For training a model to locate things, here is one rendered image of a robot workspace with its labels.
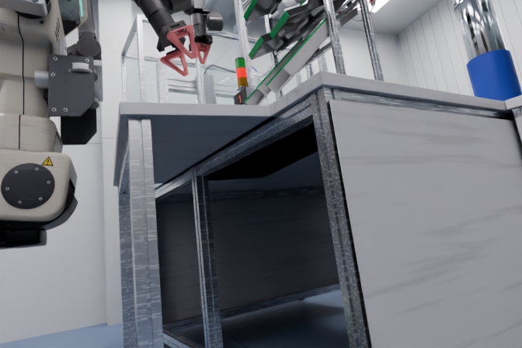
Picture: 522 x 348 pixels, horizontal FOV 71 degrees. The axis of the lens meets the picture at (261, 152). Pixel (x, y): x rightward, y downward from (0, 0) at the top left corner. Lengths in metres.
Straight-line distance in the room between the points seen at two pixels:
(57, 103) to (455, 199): 0.97
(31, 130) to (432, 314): 0.96
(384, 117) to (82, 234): 3.05
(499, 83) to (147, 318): 1.42
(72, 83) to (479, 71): 1.42
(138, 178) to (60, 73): 0.37
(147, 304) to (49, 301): 2.82
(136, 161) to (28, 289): 2.87
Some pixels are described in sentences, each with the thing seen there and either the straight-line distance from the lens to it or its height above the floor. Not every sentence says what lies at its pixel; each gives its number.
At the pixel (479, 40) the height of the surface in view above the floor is 1.19.
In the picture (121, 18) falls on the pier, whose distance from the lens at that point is 4.06.
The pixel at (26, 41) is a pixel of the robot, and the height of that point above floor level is 1.10.
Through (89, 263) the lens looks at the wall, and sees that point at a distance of 3.56.
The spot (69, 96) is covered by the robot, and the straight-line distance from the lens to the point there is 1.01.
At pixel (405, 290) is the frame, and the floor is 0.42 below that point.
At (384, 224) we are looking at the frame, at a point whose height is 0.55.
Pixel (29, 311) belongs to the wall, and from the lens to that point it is 3.62.
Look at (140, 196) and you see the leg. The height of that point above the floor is 0.66.
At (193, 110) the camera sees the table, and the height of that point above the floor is 0.84.
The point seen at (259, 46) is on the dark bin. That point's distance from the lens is 1.33.
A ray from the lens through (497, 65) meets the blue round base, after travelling 1.68.
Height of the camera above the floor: 0.55
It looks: 13 degrees up
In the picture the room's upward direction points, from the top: 7 degrees counter-clockwise
